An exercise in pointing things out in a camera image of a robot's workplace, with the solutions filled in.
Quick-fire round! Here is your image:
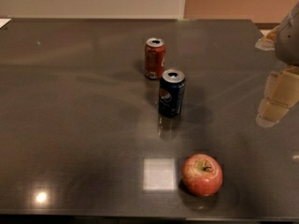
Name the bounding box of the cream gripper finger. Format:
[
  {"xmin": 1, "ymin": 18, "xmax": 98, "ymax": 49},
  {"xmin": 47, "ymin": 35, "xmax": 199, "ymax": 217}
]
[
  {"xmin": 255, "ymin": 26, "xmax": 278, "ymax": 51},
  {"xmin": 256, "ymin": 65, "xmax": 299, "ymax": 128}
]

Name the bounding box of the red apple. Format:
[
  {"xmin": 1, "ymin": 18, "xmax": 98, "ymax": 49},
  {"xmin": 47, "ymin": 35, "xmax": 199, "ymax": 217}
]
[{"xmin": 181, "ymin": 154, "xmax": 223, "ymax": 196}]

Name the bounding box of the blue pepsi can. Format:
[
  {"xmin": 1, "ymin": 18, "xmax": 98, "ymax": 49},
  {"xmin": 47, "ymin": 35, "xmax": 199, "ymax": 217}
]
[{"xmin": 158, "ymin": 68, "xmax": 186, "ymax": 118}]

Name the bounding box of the red cola can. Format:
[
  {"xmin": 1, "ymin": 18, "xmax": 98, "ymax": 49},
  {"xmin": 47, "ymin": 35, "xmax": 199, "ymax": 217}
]
[{"xmin": 145, "ymin": 37, "xmax": 166, "ymax": 79}]

